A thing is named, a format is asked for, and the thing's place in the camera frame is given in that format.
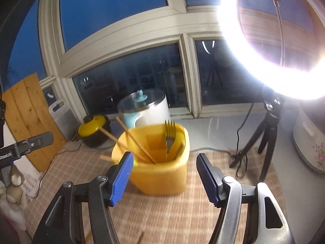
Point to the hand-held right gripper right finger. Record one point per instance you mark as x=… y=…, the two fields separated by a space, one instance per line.
x=207 y=180

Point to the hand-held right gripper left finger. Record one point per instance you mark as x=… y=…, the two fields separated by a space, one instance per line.
x=121 y=180

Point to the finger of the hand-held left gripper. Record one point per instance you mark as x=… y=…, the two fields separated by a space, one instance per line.
x=2 y=113
x=33 y=143

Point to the yellow plastic container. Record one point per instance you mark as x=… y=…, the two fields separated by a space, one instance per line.
x=157 y=178

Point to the bamboo chopstick red tip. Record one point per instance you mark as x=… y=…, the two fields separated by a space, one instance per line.
x=134 y=138
x=88 y=238
x=111 y=137

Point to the metal fork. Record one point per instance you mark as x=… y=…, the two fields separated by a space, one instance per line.
x=168 y=142

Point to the person's left hand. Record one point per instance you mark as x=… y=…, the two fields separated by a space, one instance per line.
x=14 y=190

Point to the wooden board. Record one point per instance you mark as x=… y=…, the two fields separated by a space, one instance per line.
x=28 y=106

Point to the white power strip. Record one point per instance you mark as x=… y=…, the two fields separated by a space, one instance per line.
x=30 y=185

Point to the grey metal cutting board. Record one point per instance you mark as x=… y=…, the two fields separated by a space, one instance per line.
x=66 y=122

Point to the checkered tablecloth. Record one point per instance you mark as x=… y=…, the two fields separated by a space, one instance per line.
x=177 y=216

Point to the black clay pot yellow lid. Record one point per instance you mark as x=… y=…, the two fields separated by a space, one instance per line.
x=92 y=125

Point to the white electric pot glass lid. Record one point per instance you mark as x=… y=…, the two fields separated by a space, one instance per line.
x=152 y=111

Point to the black tripod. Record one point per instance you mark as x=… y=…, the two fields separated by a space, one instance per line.
x=270 y=132

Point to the white floral rice cooker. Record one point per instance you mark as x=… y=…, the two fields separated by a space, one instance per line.
x=307 y=142

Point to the white window frame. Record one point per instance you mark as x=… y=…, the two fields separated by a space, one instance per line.
x=121 y=30

